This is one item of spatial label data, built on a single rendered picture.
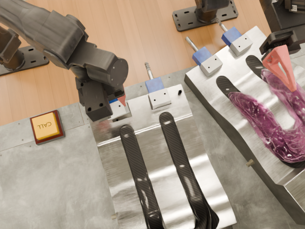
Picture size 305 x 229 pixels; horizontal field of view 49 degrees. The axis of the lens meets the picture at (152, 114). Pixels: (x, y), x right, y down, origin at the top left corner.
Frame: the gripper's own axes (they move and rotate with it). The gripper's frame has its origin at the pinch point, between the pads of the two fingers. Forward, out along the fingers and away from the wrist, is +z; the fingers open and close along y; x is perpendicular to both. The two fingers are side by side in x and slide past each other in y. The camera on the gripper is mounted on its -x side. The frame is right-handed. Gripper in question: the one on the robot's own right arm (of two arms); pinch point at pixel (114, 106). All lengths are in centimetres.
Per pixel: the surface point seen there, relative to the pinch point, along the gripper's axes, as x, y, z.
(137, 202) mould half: -21.1, -2.2, 11.1
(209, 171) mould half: -18.0, 16.4, 14.9
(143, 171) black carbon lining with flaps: -13.4, 0.7, 11.8
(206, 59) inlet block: 11.1, 26.6, 9.1
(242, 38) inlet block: 13.4, 38.0, 9.3
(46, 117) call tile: 7.9, -20.2, 3.8
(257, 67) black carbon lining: 6.8, 39.2, 15.6
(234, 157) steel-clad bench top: -12.5, 24.2, 25.1
